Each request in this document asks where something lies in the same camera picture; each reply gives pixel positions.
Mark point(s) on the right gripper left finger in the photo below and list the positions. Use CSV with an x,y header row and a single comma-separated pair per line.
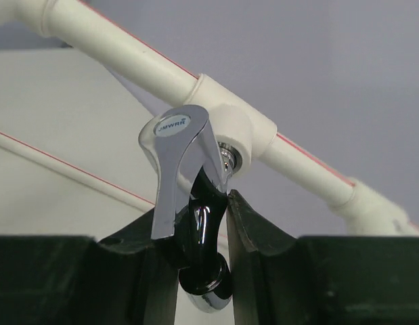
x,y
142,286

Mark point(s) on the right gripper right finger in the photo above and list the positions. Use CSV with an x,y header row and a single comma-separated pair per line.
x,y
265,267

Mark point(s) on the chrome lever faucet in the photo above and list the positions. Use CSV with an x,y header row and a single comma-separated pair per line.
x,y
191,200

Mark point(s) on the white PVC pipe frame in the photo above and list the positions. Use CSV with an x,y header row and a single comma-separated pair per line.
x,y
235,122

